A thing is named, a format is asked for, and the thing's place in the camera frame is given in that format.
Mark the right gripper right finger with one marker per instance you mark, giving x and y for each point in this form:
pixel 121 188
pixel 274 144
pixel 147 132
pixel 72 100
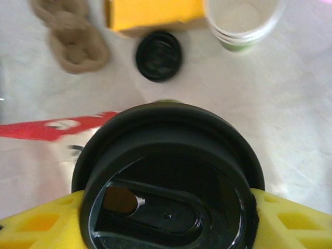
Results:
pixel 293 228

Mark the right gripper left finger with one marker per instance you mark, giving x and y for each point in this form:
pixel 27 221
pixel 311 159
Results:
pixel 39 228

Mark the red paper gift bag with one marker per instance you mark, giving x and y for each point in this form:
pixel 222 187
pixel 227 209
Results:
pixel 31 160

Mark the black plastic cup lid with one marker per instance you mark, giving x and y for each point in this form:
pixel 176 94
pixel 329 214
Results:
pixel 168 145

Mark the brown pulp cup carrier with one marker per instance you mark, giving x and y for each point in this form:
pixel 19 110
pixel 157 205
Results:
pixel 77 46

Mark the green white paper cup stack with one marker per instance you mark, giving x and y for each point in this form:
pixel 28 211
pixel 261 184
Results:
pixel 241 23

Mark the brown cardboard napkin box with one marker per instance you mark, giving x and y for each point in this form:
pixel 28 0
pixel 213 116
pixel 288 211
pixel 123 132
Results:
pixel 160 29

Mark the yellow paper napkin stack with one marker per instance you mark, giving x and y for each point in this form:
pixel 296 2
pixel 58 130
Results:
pixel 155 10

